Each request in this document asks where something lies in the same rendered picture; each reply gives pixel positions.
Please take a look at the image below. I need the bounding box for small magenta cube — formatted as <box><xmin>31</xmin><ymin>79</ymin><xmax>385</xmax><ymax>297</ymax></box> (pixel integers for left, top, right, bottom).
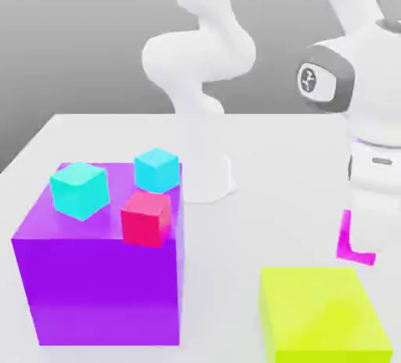
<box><xmin>335</xmin><ymin>209</ymin><xmax>377</xmax><ymax>267</ymax></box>

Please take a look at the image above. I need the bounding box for large purple box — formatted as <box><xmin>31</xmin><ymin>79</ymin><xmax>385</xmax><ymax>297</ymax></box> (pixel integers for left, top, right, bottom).
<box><xmin>11</xmin><ymin>162</ymin><xmax>183</xmax><ymax>347</ymax></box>

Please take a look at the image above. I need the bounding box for large yellow box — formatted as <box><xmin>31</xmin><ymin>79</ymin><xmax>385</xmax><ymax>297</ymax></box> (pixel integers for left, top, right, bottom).
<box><xmin>258</xmin><ymin>267</ymin><xmax>395</xmax><ymax>363</ymax></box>

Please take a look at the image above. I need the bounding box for small red cube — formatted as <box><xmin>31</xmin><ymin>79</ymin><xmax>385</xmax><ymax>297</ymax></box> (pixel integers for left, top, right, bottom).
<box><xmin>121</xmin><ymin>191</ymin><xmax>173</xmax><ymax>249</ymax></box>

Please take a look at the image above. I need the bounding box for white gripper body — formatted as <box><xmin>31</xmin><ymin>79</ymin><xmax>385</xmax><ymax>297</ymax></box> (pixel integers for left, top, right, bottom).
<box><xmin>347</xmin><ymin>144</ymin><xmax>401</xmax><ymax>198</ymax></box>

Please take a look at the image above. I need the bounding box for small teal cube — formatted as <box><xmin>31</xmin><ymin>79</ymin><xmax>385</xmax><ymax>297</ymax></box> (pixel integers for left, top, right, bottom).
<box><xmin>49</xmin><ymin>162</ymin><xmax>111</xmax><ymax>222</ymax></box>

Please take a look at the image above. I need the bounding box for small cyan cube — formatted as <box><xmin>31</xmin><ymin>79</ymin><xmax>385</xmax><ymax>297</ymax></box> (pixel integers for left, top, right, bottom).
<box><xmin>133</xmin><ymin>147</ymin><xmax>182</xmax><ymax>194</ymax></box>

